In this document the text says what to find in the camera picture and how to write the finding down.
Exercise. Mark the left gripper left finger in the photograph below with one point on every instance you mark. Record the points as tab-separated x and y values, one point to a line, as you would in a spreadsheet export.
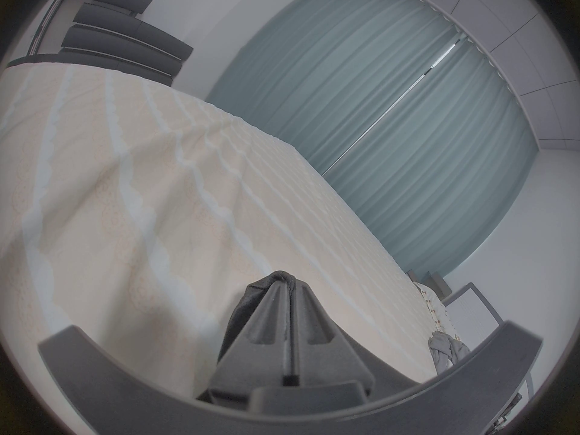
267	347

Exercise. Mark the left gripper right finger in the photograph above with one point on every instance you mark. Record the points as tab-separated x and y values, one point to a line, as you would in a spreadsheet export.
326	351

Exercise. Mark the black T-shirt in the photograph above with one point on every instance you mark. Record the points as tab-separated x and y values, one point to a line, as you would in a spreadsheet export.
235	315

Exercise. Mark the pile of clothes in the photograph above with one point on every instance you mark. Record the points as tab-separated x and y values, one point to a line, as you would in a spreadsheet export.
446	349

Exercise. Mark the bed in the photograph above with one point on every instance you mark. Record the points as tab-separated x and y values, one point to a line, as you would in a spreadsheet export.
158	197

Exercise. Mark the white printed pillow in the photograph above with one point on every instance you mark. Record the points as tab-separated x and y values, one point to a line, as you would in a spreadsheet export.
435	311

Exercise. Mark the grey bedside table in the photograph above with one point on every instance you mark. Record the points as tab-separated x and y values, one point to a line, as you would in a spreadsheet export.
428	281

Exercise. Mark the blue-green curtain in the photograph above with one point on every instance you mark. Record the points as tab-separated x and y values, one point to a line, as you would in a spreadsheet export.
326	70
444	166

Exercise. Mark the black chest of drawers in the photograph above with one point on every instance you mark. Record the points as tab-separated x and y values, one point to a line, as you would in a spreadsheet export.
122	39

